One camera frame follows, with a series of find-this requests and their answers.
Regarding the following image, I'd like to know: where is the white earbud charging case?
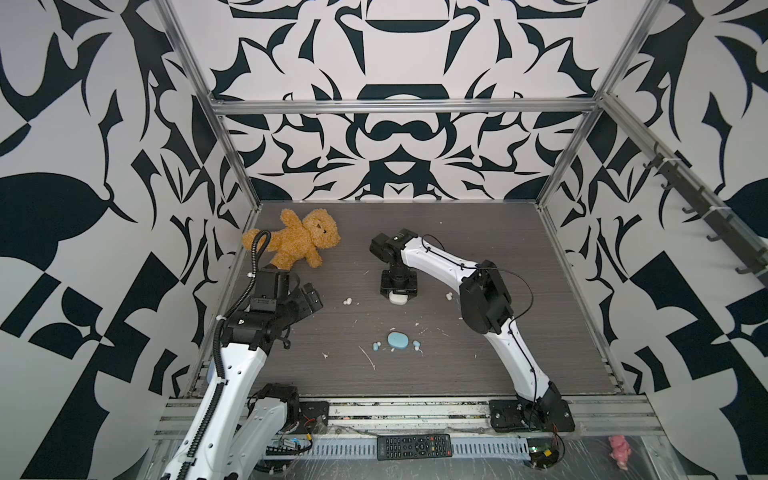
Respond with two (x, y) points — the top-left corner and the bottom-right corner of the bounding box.
(388, 291), (409, 306)

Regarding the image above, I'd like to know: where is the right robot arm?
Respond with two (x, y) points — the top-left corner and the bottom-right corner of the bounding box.
(370, 229), (573, 431)

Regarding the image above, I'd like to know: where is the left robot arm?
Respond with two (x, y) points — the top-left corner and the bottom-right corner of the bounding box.
(161, 270), (323, 479)

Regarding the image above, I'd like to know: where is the blue earbud charging case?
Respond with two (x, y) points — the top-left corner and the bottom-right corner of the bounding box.
(387, 331), (410, 350)

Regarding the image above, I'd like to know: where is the brown teddy bear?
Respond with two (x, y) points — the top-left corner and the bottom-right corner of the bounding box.
(266, 209), (341, 270)

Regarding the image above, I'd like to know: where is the circuit board left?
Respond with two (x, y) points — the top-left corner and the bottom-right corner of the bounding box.
(265, 436), (314, 456)

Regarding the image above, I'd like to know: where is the black remote control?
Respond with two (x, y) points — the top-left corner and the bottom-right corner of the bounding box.
(376, 434), (454, 461)

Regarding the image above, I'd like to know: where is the green circuit board right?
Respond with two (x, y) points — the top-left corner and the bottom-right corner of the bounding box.
(526, 444), (563, 471)

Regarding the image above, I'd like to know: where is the pink small toy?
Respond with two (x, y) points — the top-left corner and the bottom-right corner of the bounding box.
(609, 435), (632, 471)

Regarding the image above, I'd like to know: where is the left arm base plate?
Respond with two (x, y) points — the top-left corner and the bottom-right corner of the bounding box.
(282, 400), (330, 434)

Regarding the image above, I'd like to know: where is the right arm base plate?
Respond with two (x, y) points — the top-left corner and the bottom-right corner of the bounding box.
(489, 398), (576, 433)

